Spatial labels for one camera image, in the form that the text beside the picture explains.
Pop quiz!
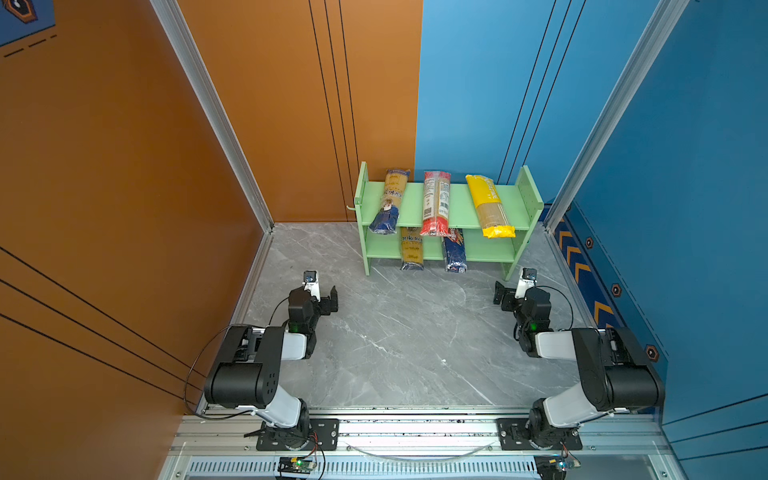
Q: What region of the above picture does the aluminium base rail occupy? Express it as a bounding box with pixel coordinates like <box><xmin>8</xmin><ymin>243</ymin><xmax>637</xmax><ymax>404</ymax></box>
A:
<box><xmin>159</xmin><ymin>407</ymin><xmax>686</xmax><ymax>479</ymax></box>

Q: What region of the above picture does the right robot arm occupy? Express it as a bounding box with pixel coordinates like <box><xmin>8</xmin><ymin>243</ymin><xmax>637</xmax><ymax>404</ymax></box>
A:
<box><xmin>493</xmin><ymin>279</ymin><xmax>665</xmax><ymax>450</ymax></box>

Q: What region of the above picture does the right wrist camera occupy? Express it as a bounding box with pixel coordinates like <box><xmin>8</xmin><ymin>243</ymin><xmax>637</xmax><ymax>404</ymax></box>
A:
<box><xmin>515</xmin><ymin>267</ymin><xmax>538</xmax><ymax>299</ymax></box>

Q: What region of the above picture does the dark blue portrait spaghetti bag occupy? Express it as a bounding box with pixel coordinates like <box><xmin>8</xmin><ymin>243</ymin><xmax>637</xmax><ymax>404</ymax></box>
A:
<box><xmin>400</xmin><ymin>227</ymin><xmax>424</xmax><ymax>271</ymax></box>

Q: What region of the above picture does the green wooden two-tier shelf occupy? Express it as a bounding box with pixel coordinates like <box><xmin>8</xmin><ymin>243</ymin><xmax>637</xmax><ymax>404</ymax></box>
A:
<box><xmin>354</xmin><ymin>164</ymin><xmax>544</xmax><ymax>281</ymax></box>

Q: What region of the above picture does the blue Barilla spaghetti box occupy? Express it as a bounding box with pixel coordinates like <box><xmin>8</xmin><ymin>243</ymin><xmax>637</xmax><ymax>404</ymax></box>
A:
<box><xmin>443</xmin><ymin>228</ymin><xmax>467</xmax><ymax>273</ymax></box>

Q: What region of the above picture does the left green circuit board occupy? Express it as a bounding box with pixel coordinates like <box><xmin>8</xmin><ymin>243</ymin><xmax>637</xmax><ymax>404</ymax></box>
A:
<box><xmin>276</xmin><ymin>457</ymin><xmax>321</xmax><ymax>479</ymax></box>

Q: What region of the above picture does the right green circuit board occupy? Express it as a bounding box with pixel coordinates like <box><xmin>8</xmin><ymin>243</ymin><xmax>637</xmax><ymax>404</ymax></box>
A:
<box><xmin>534</xmin><ymin>456</ymin><xmax>581</xmax><ymax>480</ymax></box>

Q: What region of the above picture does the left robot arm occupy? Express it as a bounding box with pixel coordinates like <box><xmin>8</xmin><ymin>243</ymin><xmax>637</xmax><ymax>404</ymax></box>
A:
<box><xmin>203</xmin><ymin>282</ymin><xmax>339</xmax><ymax>451</ymax></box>

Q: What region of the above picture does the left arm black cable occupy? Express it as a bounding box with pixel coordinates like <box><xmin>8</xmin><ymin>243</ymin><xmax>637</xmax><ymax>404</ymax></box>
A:
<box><xmin>183</xmin><ymin>296</ymin><xmax>289</xmax><ymax>421</ymax></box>

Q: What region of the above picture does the red white spaghetti bag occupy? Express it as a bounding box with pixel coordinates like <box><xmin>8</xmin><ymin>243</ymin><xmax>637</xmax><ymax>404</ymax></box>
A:
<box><xmin>421</xmin><ymin>171</ymin><xmax>451</xmax><ymax>237</ymax></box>

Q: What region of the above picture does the blue yellow spaghetti bag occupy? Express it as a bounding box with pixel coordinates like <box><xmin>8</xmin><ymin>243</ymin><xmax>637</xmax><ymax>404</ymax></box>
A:
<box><xmin>368</xmin><ymin>169</ymin><xmax>410</xmax><ymax>235</ymax></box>

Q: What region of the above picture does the green circuit board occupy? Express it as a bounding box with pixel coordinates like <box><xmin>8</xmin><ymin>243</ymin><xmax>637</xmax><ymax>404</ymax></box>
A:
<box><xmin>276</xmin><ymin>457</ymin><xmax>321</xmax><ymax>479</ymax></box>
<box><xmin>534</xmin><ymin>456</ymin><xmax>581</xmax><ymax>480</ymax></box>

